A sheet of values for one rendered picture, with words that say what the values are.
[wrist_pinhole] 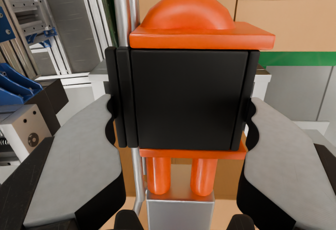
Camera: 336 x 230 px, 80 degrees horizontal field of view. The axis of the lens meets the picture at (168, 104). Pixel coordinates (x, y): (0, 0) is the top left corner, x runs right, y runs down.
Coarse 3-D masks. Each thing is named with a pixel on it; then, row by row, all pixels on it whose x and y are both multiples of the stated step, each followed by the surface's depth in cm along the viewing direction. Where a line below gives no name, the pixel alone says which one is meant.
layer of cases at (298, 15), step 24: (144, 0) 71; (240, 0) 70; (264, 0) 69; (288, 0) 69; (312, 0) 69; (264, 24) 73; (288, 24) 73; (312, 24) 72; (288, 48) 77; (312, 48) 77
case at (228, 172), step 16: (128, 160) 49; (176, 160) 49; (224, 160) 49; (240, 160) 49; (128, 176) 45; (144, 176) 45; (224, 176) 45; (128, 192) 41; (224, 192) 41; (128, 208) 42; (144, 208) 42; (224, 208) 41; (112, 224) 45; (144, 224) 45; (224, 224) 44
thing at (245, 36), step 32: (160, 32) 10; (192, 32) 10; (224, 32) 10; (256, 32) 10; (160, 64) 11; (192, 64) 11; (224, 64) 11; (256, 64) 11; (160, 96) 12; (192, 96) 12; (224, 96) 12; (160, 128) 13; (192, 128) 13; (224, 128) 13
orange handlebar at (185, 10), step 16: (160, 0) 11; (176, 0) 11; (192, 0) 11; (208, 0) 11; (160, 16) 11; (176, 16) 11; (192, 16) 11; (208, 16) 11; (224, 16) 11; (160, 160) 16; (192, 160) 17; (208, 160) 16; (160, 176) 17; (192, 176) 18; (208, 176) 17; (160, 192) 18; (208, 192) 18
